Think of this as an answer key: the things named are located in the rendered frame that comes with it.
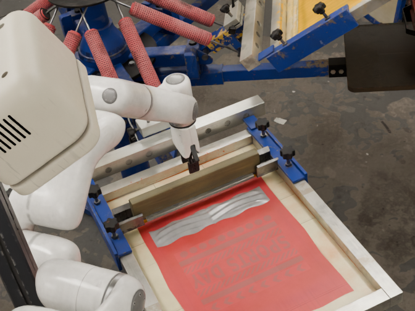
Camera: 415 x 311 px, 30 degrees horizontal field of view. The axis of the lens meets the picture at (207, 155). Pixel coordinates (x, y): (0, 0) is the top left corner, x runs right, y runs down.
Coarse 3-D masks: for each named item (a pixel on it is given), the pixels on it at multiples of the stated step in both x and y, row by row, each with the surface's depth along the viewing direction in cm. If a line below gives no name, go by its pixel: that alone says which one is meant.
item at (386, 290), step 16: (208, 144) 241; (224, 144) 240; (240, 144) 242; (256, 144) 241; (176, 160) 237; (208, 160) 240; (128, 176) 234; (144, 176) 233; (160, 176) 235; (112, 192) 230; (128, 192) 233; (304, 192) 219; (320, 208) 214; (336, 224) 208; (336, 240) 207; (352, 240) 203; (128, 256) 209; (352, 256) 200; (368, 256) 198; (128, 272) 205; (368, 272) 194; (384, 272) 194; (384, 288) 190; (352, 304) 187; (368, 304) 187; (384, 304) 188
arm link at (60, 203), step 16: (96, 112) 161; (112, 128) 157; (96, 144) 155; (112, 144) 159; (80, 160) 154; (96, 160) 157; (64, 176) 153; (80, 176) 154; (48, 192) 153; (64, 192) 153; (80, 192) 154; (16, 208) 155; (32, 208) 154; (48, 208) 152; (64, 208) 152; (80, 208) 154; (32, 224) 158; (48, 224) 154; (64, 224) 153
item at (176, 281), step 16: (192, 208) 225; (160, 224) 222; (144, 240) 218; (176, 240) 216; (192, 240) 216; (160, 256) 213; (176, 272) 207; (176, 288) 203; (192, 288) 202; (192, 304) 198; (240, 304) 196; (256, 304) 196
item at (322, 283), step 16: (224, 192) 229; (240, 192) 228; (272, 192) 226; (256, 208) 222; (272, 208) 221; (224, 224) 219; (240, 224) 218; (288, 224) 215; (304, 240) 210; (304, 256) 206; (320, 256) 205; (304, 272) 202; (320, 272) 201; (336, 272) 200; (272, 288) 199; (288, 288) 198; (304, 288) 198; (320, 288) 197; (336, 288) 196; (352, 288) 196; (272, 304) 195; (288, 304) 194; (304, 304) 194; (320, 304) 193
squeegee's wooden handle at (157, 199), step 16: (224, 160) 224; (240, 160) 223; (256, 160) 226; (192, 176) 220; (208, 176) 221; (224, 176) 224; (240, 176) 226; (160, 192) 217; (176, 192) 219; (192, 192) 222; (144, 208) 217; (160, 208) 220
